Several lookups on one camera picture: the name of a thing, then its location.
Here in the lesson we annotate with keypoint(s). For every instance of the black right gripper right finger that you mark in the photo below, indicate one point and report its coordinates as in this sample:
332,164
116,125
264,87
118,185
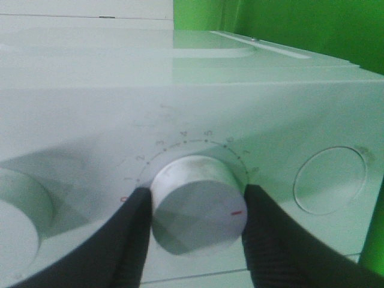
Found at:
281,253

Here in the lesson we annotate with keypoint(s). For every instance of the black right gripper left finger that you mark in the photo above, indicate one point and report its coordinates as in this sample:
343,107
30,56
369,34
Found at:
112,257

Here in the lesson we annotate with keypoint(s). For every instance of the round microwave door button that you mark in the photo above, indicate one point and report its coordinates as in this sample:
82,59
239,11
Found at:
329,180

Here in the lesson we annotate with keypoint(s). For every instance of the white microwave knob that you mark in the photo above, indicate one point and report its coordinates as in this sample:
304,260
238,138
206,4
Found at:
198,206
26,214

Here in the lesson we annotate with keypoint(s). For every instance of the white microwave oven body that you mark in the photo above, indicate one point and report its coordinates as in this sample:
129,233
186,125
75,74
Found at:
94,109

